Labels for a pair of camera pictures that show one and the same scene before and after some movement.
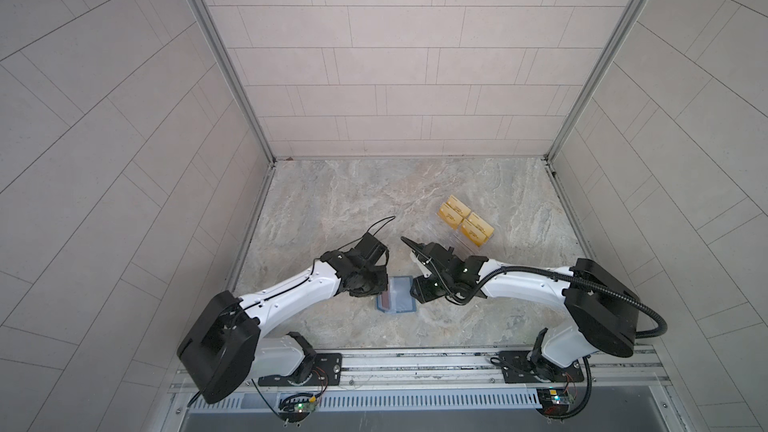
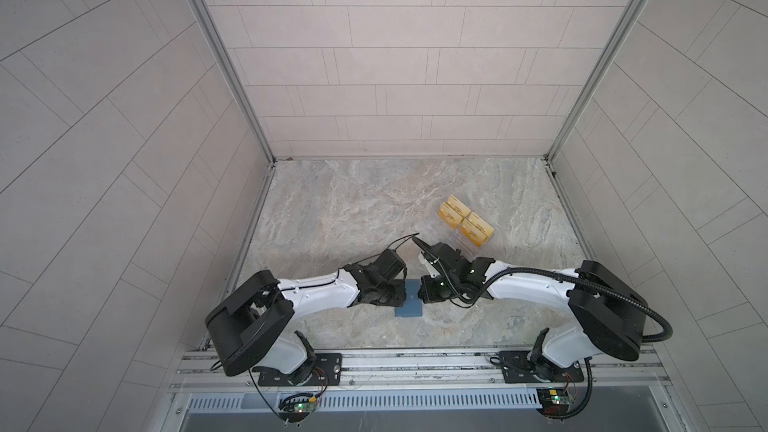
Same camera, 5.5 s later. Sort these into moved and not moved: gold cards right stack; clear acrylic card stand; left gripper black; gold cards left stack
Moved: left gripper black
Not moved: gold cards right stack; clear acrylic card stand; gold cards left stack
